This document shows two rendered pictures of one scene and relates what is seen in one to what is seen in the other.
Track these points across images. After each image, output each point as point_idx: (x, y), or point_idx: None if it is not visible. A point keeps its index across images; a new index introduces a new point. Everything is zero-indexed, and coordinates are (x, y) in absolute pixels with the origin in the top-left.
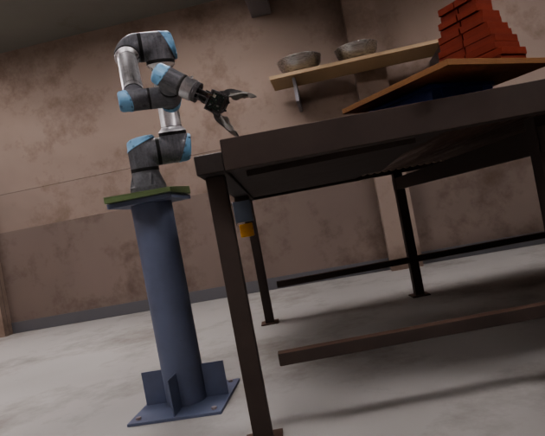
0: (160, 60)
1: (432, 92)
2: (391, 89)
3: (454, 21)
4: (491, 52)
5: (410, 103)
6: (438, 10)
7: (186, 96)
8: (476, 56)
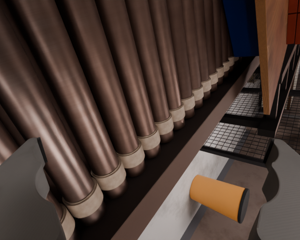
0: None
1: (258, 55)
2: (262, 66)
3: None
4: None
5: (253, 30)
6: None
7: None
8: None
